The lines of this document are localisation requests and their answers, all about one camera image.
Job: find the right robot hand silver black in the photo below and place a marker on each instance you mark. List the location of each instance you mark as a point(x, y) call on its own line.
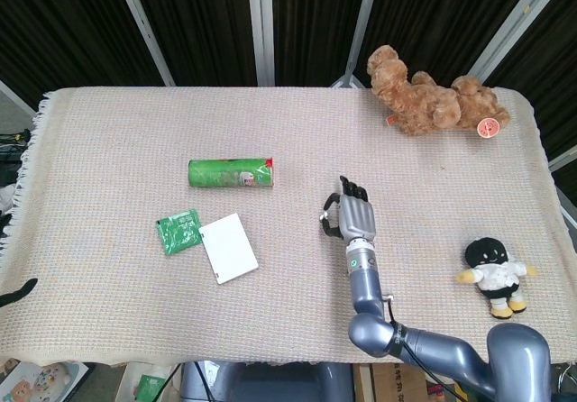
point(358, 217)

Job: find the left robot hand black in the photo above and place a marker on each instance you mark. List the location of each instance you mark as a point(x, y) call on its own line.
point(20, 290)

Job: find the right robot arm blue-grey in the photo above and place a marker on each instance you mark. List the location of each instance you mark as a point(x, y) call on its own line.
point(367, 285)

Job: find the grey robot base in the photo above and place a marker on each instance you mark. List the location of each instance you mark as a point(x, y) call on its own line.
point(279, 384)

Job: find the illustrated picture book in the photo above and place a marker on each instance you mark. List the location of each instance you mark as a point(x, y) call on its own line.
point(40, 381)

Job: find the beige woven tablecloth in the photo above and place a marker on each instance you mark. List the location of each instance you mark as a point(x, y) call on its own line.
point(135, 312)

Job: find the brown teddy bear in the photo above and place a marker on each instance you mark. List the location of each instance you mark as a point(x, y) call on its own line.
point(419, 100)

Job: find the white plastic cover plate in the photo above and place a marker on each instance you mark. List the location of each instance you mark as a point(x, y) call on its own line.
point(227, 249)

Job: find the green chip can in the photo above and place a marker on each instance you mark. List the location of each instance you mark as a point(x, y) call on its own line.
point(216, 174)

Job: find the black-headed plush doll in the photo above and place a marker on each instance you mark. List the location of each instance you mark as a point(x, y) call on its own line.
point(496, 276)

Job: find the green foil sachet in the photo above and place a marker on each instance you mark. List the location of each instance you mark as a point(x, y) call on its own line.
point(149, 386)
point(178, 233)

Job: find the brown cardboard box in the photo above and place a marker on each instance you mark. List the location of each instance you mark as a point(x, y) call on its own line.
point(374, 384)

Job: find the white partition frame post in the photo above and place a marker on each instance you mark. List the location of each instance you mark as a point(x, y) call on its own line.
point(360, 19)
point(518, 21)
point(15, 97)
point(563, 159)
point(261, 28)
point(144, 28)

